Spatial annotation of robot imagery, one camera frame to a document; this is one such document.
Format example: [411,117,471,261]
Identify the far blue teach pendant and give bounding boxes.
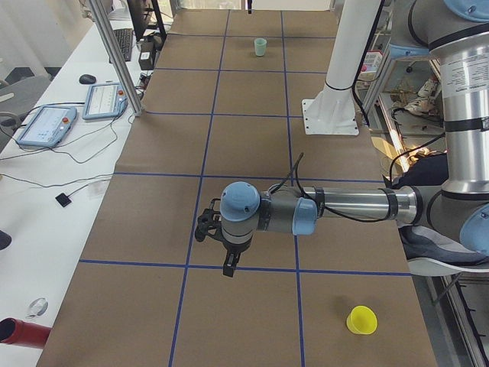
[82,83,128,120]

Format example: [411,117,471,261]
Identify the black keyboard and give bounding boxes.
[113,28,134,62]

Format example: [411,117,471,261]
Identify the red cylinder bottle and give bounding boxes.
[1,318,51,349]

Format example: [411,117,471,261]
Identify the black box on desk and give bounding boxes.
[138,35,162,70]

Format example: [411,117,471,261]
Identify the light green plastic cup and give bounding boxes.
[254,37,267,57]

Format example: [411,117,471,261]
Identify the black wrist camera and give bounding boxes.
[194,198,223,242]

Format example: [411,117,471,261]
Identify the near blue teach pendant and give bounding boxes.
[17,106,78,148]

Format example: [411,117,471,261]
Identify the small black square pad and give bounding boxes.
[55,193,72,207]

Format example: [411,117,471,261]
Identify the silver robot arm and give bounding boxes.
[212,1,488,276]

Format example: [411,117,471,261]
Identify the aluminium frame post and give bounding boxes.
[88,0,144,117]

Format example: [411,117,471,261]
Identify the yellow plastic cup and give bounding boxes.
[346,305,378,335]

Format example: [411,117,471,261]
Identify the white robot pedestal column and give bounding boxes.
[302,0,383,136]

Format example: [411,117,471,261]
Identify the blue teach pendant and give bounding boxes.
[17,106,78,148]
[82,83,128,120]

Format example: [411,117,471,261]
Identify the black computer mouse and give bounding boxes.
[79,74,97,85]

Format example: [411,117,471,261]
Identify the clear tape roll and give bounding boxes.
[25,297,49,319]

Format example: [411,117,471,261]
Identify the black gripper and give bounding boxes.
[222,235,251,277]

